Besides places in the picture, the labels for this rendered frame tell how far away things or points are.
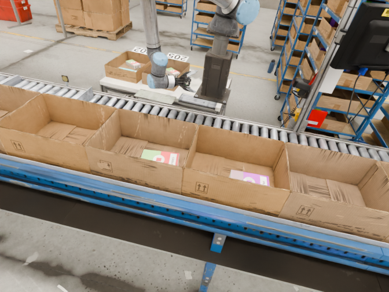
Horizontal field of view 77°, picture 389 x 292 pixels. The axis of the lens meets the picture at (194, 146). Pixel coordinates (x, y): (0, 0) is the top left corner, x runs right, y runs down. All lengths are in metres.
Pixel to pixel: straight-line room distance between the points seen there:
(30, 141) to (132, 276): 1.08
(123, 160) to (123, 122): 0.32
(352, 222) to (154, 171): 0.75
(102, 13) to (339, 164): 5.00
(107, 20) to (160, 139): 4.47
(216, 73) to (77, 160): 1.17
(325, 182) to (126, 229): 0.95
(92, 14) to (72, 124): 4.33
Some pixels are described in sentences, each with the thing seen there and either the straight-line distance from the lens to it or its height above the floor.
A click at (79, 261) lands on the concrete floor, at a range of 1.94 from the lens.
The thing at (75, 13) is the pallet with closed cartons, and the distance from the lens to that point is 5.86.
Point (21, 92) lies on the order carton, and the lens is 1.51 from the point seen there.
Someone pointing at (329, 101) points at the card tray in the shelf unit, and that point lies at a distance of 2.28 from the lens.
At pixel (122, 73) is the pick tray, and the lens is 2.13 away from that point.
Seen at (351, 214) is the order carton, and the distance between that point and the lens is 1.05.
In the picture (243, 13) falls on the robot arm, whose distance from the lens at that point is 1.57.
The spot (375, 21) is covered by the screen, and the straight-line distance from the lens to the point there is 1.47.
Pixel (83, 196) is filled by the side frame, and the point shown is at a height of 0.82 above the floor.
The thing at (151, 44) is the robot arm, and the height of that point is 1.17.
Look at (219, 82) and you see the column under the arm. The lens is 1.89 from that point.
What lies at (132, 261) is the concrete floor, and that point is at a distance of 1.87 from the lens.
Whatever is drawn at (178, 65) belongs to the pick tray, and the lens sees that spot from 2.33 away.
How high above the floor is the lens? 1.69
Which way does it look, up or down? 40 degrees down
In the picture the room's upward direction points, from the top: 7 degrees clockwise
